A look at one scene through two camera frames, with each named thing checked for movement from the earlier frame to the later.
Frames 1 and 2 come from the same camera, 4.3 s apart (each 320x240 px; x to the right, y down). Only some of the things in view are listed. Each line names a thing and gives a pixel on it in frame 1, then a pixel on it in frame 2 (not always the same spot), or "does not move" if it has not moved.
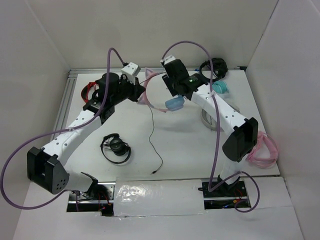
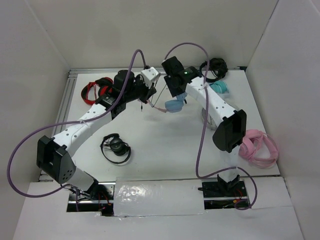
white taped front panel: (134, 197) does not move
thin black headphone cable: (151, 143) to (155, 102)
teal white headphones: (220, 87) does not move
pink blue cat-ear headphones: (172, 105) does not move
